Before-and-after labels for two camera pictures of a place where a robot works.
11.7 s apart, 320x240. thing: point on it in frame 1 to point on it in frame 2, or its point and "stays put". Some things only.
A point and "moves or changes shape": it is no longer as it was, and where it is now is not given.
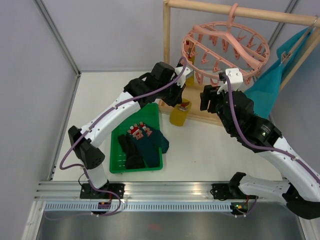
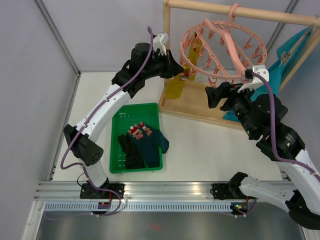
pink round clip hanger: (211, 48) moves or changes shape
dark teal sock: (155, 135) stays put
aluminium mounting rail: (134, 190) stays put
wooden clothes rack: (206, 100) stays put
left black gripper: (177, 99) to (172, 68)
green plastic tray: (148, 114) stays put
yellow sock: (178, 114) moves or changes shape
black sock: (133, 160) stays put
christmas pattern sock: (149, 155) stays put
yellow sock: (190, 81) moves or changes shape
